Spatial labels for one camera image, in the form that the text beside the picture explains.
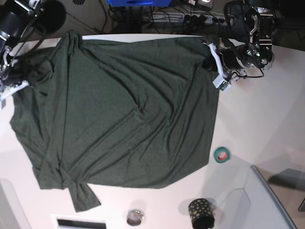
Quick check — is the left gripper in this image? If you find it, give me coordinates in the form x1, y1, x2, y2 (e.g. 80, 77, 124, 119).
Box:
221, 49, 245, 71

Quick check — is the green tape roll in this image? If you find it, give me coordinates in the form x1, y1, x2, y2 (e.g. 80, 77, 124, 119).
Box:
213, 146, 231, 164

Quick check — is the dark green t-shirt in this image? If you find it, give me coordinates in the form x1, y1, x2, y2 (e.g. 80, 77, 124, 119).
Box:
10, 31, 219, 212

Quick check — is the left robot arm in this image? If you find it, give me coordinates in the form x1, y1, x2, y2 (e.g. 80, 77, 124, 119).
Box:
216, 0, 279, 78

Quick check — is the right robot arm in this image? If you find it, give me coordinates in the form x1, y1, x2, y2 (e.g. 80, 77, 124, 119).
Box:
0, 0, 46, 92

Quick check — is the blue plastic box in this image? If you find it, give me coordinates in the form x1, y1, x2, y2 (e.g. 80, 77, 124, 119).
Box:
106, 0, 171, 7

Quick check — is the black gold-dotted cup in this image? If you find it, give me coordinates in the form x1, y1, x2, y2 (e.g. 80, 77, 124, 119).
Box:
188, 198, 215, 229

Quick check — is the silver tape roll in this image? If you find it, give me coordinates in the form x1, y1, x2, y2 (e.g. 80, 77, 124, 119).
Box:
126, 209, 144, 226

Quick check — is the round black stand base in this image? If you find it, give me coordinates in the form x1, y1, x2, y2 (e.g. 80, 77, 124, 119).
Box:
34, 0, 66, 35

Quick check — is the white slotted tray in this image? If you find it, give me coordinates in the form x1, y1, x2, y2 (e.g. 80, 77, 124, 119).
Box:
51, 214, 110, 229

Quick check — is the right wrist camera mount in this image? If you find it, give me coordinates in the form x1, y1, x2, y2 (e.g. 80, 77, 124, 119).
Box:
0, 81, 29, 110

